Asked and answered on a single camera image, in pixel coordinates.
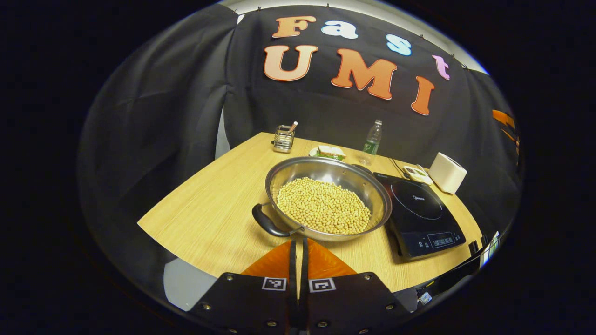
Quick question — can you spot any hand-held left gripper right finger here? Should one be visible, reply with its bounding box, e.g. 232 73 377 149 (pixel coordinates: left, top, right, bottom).
298 237 413 335

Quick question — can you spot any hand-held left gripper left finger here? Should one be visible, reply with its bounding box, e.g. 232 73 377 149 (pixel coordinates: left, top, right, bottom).
189 240 298 335

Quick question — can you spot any black induction cooktop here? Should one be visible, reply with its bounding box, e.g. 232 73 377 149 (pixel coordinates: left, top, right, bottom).
372 172 467 261

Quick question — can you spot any steel pot with black handles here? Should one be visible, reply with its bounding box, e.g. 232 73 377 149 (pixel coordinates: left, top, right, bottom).
251 156 393 242

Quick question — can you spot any white toaster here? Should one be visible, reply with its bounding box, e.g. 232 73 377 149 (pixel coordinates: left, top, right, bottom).
427 152 467 194

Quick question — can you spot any pile of soybeans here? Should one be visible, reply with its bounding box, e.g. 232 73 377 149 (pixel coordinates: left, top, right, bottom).
277 177 372 235

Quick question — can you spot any white compartment tray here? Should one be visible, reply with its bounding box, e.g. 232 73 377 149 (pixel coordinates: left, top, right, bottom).
403 165 433 185

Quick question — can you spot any clear plastic water bottle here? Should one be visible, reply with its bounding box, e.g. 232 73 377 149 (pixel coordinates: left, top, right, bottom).
359 120 383 166

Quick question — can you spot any small white plate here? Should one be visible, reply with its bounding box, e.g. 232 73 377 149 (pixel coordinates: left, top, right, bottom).
309 147 347 162

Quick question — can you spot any metal mesh utensil holder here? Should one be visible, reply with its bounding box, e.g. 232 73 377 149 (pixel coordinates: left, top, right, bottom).
273 125 295 153

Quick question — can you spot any row of small cloth clips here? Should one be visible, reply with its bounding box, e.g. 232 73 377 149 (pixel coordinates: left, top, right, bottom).
233 4 468 70

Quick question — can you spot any black power cable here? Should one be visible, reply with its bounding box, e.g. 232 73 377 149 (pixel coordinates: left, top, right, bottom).
389 157 410 180

